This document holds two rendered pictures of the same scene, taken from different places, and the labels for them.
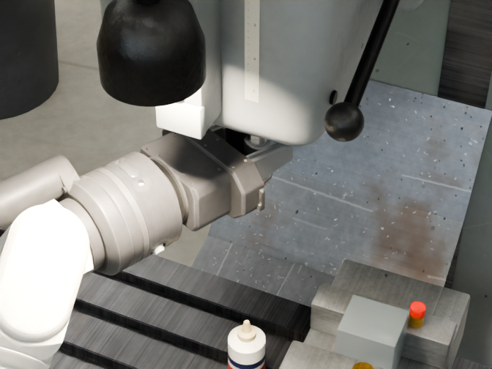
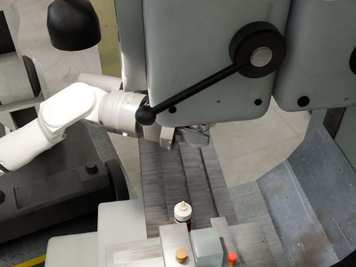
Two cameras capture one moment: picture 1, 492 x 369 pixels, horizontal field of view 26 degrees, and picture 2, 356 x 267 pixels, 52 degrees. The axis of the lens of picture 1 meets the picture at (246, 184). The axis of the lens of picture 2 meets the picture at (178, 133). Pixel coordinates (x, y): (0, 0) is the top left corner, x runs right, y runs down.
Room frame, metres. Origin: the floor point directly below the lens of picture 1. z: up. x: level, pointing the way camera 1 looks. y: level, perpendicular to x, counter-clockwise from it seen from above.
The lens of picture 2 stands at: (0.45, -0.43, 1.69)
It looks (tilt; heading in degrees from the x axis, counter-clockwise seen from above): 42 degrees down; 57
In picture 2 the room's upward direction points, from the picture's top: straight up
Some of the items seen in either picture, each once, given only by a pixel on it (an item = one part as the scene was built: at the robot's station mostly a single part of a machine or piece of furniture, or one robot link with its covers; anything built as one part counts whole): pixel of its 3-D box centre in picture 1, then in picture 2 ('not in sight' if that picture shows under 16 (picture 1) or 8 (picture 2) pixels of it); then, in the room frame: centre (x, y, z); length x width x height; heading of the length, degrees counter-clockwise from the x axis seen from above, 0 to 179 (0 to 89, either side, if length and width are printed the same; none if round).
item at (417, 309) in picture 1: (416, 314); (231, 259); (0.74, -0.18, 1.04); 0.02 x 0.02 x 0.03
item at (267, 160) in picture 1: (269, 164); (192, 138); (0.75, -0.02, 1.23); 0.06 x 0.02 x 0.03; 130
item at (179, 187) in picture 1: (169, 189); (152, 119); (0.71, 0.07, 1.23); 0.13 x 0.12 x 0.10; 40
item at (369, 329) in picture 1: (371, 340); (206, 249); (0.72, -0.13, 1.03); 0.06 x 0.05 x 0.06; 67
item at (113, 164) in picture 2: not in sight; (116, 181); (0.79, 0.58, 0.50); 0.20 x 0.05 x 0.20; 82
